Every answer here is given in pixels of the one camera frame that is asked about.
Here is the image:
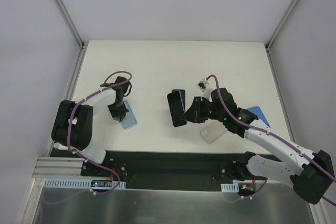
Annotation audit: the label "light blue phone case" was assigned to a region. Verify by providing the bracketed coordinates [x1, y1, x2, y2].
[121, 100, 138, 130]

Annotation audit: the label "black smartphone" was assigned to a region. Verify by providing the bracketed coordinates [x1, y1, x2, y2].
[172, 89, 186, 109]
[167, 92, 187, 127]

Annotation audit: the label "lavender phone case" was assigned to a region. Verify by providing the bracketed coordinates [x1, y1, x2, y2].
[172, 89, 186, 114]

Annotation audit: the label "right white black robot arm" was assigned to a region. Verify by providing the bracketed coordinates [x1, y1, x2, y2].
[182, 88, 335, 205]

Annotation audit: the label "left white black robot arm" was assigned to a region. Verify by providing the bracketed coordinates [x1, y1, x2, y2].
[51, 76, 132, 176]

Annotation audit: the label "clear translucent phone case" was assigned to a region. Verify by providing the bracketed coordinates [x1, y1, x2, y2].
[199, 121, 227, 144]

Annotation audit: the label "dark blue phone case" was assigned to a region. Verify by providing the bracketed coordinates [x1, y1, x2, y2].
[247, 106, 270, 127]

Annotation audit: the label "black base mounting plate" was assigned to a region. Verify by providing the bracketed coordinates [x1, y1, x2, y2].
[80, 151, 253, 191]

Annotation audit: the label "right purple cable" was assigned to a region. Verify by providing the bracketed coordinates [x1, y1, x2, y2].
[206, 74, 336, 208]

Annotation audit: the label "purple cable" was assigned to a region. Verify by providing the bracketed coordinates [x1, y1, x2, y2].
[206, 74, 336, 208]
[67, 70, 132, 196]

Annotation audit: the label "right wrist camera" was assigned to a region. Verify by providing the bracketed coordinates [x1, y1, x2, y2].
[197, 78, 209, 92]

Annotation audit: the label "left aluminium frame post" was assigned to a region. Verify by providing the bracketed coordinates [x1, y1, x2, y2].
[40, 0, 89, 49]

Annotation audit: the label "aluminium frame post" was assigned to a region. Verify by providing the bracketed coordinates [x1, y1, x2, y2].
[40, 0, 89, 49]
[264, 0, 318, 50]

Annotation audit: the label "right white slotted cable duct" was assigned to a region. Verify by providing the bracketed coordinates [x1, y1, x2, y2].
[220, 183, 239, 193]

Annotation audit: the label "white slotted cable duct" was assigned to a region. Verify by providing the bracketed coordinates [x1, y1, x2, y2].
[220, 183, 239, 193]
[44, 178, 126, 190]

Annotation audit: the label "horizontal aluminium extrusion rail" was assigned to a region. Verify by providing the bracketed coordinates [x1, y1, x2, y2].
[34, 155, 316, 184]

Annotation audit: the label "left white slotted cable duct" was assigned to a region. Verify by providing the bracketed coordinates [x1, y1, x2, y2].
[44, 178, 126, 190]

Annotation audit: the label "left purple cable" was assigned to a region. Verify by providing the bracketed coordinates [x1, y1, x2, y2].
[67, 70, 132, 196]

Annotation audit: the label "right aluminium frame post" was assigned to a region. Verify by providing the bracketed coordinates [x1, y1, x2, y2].
[264, 0, 318, 50]

